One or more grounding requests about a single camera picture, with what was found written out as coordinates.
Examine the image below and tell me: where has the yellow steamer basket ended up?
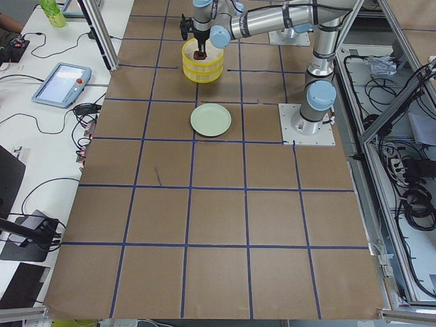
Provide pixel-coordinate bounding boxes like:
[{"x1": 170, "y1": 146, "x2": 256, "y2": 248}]
[
  {"x1": 181, "y1": 38, "x2": 224, "y2": 69},
  {"x1": 183, "y1": 65, "x2": 223, "y2": 84}
]

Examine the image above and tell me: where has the teach pendant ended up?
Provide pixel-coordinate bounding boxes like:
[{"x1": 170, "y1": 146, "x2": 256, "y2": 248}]
[{"x1": 31, "y1": 63, "x2": 92, "y2": 108}]

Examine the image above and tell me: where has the black power brick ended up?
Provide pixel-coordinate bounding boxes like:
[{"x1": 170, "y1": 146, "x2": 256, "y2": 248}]
[{"x1": 73, "y1": 103, "x2": 102, "y2": 116}]

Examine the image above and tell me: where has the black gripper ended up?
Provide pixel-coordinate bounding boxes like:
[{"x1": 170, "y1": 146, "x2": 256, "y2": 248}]
[{"x1": 179, "y1": 14, "x2": 210, "y2": 59}]

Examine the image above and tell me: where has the aluminium frame post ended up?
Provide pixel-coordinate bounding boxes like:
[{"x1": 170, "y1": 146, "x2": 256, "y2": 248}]
[{"x1": 78, "y1": 0, "x2": 119, "y2": 72}]

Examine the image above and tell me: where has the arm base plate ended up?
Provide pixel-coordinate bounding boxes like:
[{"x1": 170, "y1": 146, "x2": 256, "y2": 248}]
[
  {"x1": 279, "y1": 104, "x2": 336, "y2": 146},
  {"x1": 268, "y1": 29, "x2": 311, "y2": 47}
]

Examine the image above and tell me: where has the light green plate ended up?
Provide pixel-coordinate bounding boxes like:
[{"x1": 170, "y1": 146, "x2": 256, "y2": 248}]
[{"x1": 190, "y1": 103, "x2": 232, "y2": 137}]

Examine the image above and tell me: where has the green bottle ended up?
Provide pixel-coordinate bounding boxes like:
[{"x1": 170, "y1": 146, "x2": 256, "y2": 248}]
[{"x1": 39, "y1": 0, "x2": 66, "y2": 28}]

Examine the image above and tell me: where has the dark red bun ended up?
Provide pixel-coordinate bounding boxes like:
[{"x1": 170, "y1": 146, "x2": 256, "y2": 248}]
[{"x1": 193, "y1": 50, "x2": 207, "y2": 61}]

